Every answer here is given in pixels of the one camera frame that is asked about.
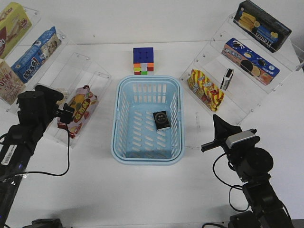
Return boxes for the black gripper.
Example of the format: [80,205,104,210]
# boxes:
[200,114,258,162]
[18,85,64,129]

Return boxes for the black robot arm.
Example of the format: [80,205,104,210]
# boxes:
[0,85,64,227]
[201,114,293,228]

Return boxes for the black white tissue pack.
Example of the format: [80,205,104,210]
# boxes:
[220,68,234,91]

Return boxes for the light blue plastic basket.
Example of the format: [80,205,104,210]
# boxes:
[111,75,185,165]

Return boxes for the pink strawberry snack bag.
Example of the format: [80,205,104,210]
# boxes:
[57,85,99,138]

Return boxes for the red yellow striped snack bag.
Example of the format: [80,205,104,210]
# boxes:
[187,69,225,112]

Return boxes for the beige Pocky box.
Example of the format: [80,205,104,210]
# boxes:
[0,59,26,105]

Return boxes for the clear acrylic left shelf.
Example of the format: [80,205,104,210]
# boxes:
[0,6,113,149]

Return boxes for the clear acrylic shelf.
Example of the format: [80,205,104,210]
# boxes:
[0,6,113,149]
[180,15,304,125]

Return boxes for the blue sandwich cookie box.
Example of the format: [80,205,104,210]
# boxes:
[221,38,280,86]

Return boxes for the clear acrylic right shelf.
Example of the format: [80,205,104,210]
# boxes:
[180,15,304,125]

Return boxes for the yellow-green snack box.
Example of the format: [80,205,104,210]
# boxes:
[0,2,32,59]

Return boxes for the multicolour puzzle cube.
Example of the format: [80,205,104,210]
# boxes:
[133,47,154,75]

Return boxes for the black Franzzi biscuit box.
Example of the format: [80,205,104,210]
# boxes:
[233,0,292,53]

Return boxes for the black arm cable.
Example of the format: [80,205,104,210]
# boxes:
[0,122,71,183]
[201,153,250,228]

